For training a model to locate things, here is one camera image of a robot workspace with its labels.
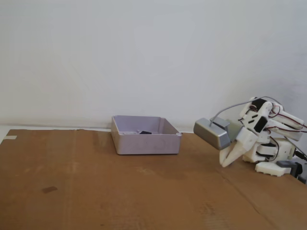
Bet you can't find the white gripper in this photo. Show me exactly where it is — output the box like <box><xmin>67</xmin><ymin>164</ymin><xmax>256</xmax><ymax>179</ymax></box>
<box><xmin>219</xmin><ymin>126</ymin><xmax>259</xmax><ymax>168</ymax></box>

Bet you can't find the brown cardboard sheet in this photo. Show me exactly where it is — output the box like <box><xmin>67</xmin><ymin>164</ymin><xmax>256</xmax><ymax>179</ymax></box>
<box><xmin>0</xmin><ymin>128</ymin><xmax>307</xmax><ymax>230</ymax></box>

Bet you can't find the grey webcam mount bracket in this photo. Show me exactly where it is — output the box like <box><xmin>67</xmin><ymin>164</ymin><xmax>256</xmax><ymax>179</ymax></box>
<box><xmin>225</xmin><ymin>119</ymin><xmax>244</xmax><ymax>144</ymax></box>

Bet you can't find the grey table clamp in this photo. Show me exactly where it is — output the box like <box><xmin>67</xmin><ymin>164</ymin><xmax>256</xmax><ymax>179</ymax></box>
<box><xmin>277</xmin><ymin>160</ymin><xmax>307</xmax><ymax>185</ymax></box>

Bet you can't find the black power cable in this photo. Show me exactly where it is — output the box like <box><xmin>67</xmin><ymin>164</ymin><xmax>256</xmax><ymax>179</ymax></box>
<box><xmin>294</xmin><ymin>149</ymin><xmax>307</xmax><ymax>161</ymax></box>

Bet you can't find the grey plastic open box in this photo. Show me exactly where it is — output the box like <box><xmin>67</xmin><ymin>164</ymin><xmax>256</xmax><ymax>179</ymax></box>
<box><xmin>110</xmin><ymin>115</ymin><xmax>182</xmax><ymax>156</ymax></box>

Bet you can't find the silver webcam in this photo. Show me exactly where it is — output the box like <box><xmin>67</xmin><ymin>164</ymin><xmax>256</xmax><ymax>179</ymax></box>
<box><xmin>193</xmin><ymin>117</ymin><xmax>231</xmax><ymax>151</ymax></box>

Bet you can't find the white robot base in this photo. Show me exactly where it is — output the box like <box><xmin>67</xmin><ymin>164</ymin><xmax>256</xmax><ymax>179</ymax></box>
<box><xmin>255</xmin><ymin>138</ymin><xmax>295</xmax><ymax>178</ymax></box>

